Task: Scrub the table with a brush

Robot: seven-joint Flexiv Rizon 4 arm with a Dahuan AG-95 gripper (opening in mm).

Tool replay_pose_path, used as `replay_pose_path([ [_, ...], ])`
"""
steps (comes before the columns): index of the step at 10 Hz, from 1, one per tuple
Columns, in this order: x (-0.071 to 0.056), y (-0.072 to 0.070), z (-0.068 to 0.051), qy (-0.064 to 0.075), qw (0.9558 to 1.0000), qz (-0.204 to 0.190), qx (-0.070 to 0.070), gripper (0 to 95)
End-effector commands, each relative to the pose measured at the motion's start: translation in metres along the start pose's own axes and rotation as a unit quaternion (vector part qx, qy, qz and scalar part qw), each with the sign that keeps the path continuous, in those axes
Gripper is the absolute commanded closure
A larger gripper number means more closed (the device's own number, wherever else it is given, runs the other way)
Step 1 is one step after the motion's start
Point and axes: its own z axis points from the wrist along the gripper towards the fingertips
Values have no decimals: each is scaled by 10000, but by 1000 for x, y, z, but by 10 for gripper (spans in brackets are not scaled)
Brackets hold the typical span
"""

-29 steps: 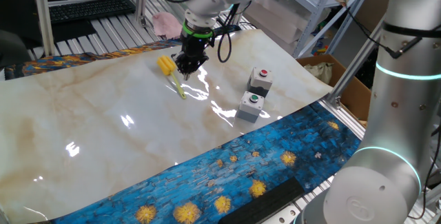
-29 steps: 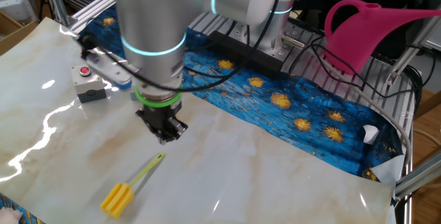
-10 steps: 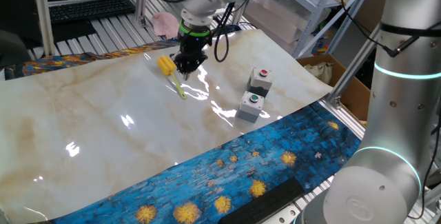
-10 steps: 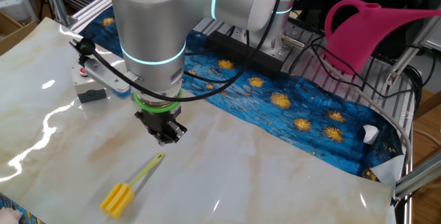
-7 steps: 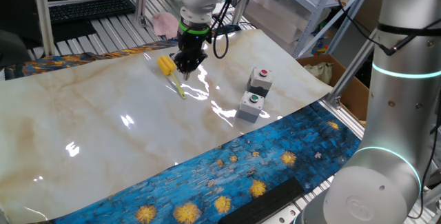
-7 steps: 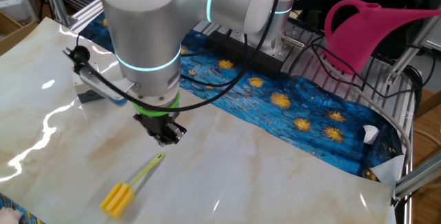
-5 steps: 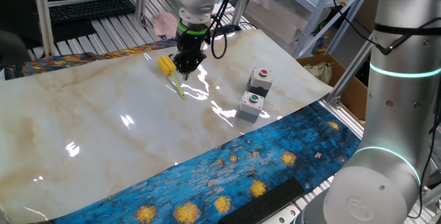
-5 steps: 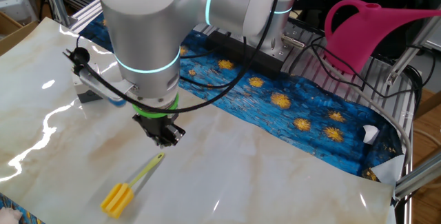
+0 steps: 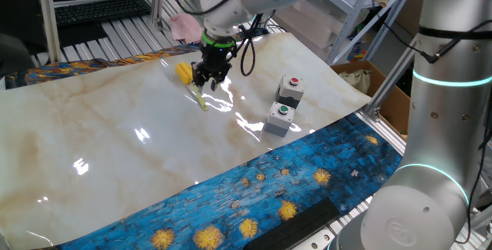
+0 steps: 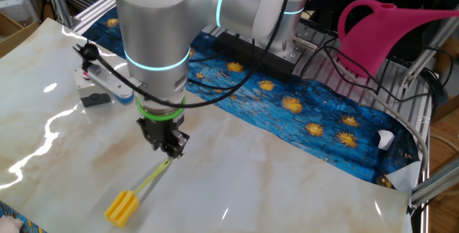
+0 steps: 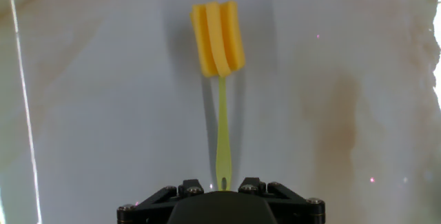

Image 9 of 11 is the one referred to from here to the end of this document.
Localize brown cardboard box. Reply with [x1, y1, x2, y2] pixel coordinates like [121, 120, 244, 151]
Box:
[329, 60, 411, 135]

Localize glossy marble pattern mat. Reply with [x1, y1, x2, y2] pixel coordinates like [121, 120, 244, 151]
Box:
[0, 31, 372, 250]

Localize green button switch box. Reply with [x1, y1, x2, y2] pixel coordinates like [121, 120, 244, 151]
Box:
[263, 101, 296, 138]

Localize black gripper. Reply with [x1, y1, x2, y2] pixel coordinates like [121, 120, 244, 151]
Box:
[191, 45, 236, 92]

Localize beige stacked boards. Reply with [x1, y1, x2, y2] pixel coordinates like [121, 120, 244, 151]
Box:
[271, 2, 335, 62]

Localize black computer keyboard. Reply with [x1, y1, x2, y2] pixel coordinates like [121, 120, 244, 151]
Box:
[53, 0, 153, 28]

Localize aluminium profile strut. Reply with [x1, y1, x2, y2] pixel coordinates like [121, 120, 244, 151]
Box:
[363, 36, 421, 122]

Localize crumpled beige paper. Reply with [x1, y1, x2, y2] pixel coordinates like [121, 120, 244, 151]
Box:
[337, 68, 373, 95]

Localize red button switch box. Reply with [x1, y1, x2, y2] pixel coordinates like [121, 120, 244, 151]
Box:
[274, 74, 305, 109]

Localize blue starry night tablecloth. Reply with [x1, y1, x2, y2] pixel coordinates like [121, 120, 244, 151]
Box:
[4, 26, 404, 250]

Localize pale pink cloth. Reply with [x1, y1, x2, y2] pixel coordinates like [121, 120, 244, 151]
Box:
[169, 12, 204, 44]

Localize black monitor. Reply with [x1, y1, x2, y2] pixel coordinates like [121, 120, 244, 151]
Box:
[0, 0, 42, 38]

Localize black foam pad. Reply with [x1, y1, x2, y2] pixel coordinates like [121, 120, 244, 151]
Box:
[242, 197, 341, 250]

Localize thin black cable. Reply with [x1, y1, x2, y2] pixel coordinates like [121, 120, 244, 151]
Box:
[382, 18, 492, 245]

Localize yellow sponge brush green handle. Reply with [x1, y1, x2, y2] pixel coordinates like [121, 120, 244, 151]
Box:
[175, 61, 209, 112]

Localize aluminium profile post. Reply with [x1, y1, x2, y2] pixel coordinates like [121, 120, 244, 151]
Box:
[150, 0, 167, 28]
[34, 0, 63, 65]

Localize black desk mat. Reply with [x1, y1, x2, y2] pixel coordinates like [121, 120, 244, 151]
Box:
[55, 22, 109, 49]

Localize black looped cable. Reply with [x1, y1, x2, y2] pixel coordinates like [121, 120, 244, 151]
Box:
[168, 0, 276, 78]

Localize green flange ring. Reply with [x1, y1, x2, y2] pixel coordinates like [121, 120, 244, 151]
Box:
[201, 29, 236, 50]

